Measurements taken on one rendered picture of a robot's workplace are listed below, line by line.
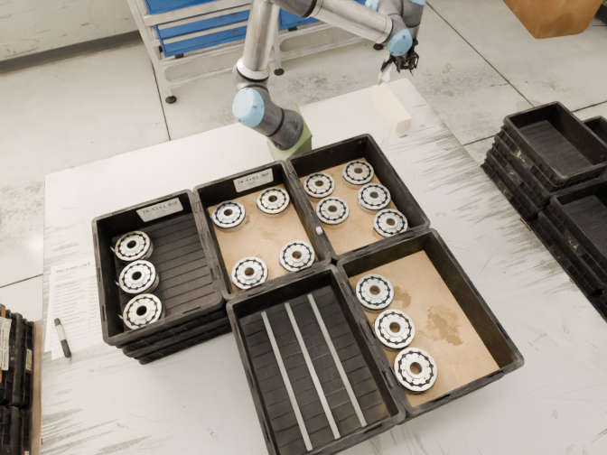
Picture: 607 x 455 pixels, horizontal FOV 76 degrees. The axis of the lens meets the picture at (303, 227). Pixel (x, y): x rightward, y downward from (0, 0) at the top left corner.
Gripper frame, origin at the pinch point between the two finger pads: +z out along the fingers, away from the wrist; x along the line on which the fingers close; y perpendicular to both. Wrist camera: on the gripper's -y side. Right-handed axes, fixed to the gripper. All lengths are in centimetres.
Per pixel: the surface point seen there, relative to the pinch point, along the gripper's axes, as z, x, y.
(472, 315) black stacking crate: 0, -25, 93
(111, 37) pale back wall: 78, -127, -225
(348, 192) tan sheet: 3, -38, 42
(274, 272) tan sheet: 3, -69, 61
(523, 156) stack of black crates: 34, 54, 31
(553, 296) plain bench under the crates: 16, 9, 93
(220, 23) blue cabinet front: 41, -47, -141
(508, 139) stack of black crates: 34, 54, 19
